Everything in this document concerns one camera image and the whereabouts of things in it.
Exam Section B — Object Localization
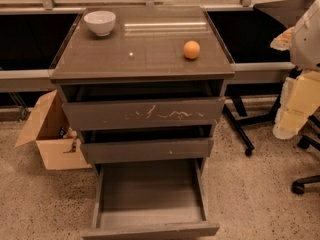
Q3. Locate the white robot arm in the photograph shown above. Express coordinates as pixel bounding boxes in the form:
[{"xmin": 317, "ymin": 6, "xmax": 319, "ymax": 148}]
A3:
[{"xmin": 270, "ymin": 0, "xmax": 320, "ymax": 139}]

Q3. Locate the open cardboard box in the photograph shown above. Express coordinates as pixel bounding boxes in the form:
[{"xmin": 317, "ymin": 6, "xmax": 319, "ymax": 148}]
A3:
[{"xmin": 15, "ymin": 90, "xmax": 91, "ymax": 170}]

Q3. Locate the grey middle drawer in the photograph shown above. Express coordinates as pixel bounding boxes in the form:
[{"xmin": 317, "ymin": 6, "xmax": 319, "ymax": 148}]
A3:
[{"xmin": 81, "ymin": 125, "xmax": 213, "ymax": 164}]

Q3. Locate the white ceramic bowl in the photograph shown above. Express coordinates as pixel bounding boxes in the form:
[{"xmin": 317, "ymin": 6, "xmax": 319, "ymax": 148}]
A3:
[{"xmin": 84, "ymin": 11, "xmax": 116, "ymax": 36}]

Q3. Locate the black rolling stand table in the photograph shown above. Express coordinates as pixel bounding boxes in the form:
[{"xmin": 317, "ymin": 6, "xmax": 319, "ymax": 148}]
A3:
[{"xmin": 222, "ymin": 0, "xmax": 320, "ymax": 157}]

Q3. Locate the grey bottom drawer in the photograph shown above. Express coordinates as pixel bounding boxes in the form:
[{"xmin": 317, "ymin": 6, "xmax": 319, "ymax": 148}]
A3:
[{"xmin": 81, "ymin": 159, "xmax": 219, "ymax": 240}]

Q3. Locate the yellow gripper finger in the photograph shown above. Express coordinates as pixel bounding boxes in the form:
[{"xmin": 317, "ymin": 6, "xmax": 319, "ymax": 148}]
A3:
[
  {"xmin": 273, "ymin": 71, "xmax": 320, "ymax": 140},
  {"xmin": 270, "ymin": 27, "xmax": 294, "ymax": 51}
]

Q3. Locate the grey top drawer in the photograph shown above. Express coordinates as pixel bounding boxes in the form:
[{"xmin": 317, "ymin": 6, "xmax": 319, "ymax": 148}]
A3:
[{"xmin": 61, "ymin": 80, "xmax": 225, "ymax": 131}]

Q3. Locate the grey drawer cabinet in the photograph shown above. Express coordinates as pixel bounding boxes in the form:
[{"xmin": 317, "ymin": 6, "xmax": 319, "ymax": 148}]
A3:
[{"xmin": 48, "ymin": 5, "xmax": 236, "ymax": 172}]

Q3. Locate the black office chair base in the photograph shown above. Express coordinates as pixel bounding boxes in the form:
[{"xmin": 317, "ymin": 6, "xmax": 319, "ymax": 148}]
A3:
[{"xmin": 291, "ymin": 115, "xmax": 320, "ymax": 195}]

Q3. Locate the orange fruit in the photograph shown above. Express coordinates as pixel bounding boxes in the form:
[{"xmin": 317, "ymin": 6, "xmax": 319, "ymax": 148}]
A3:
[{"xmin": 183, "ymin": 41, "xmax": 200, "ymax": 60}]

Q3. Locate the grey drawer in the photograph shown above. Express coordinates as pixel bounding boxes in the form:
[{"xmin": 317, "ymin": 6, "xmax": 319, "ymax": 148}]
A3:
[
  {"xmin": 81, "ymin": 159, "xmax": 219, "ymax": 240},
  {"xmin": 81, "ymin": 125, "xmax": 213, "ymax": 164},
  {"xmin": 61, "ymin": 80, "xmax": 225, "ymax": 131}
]

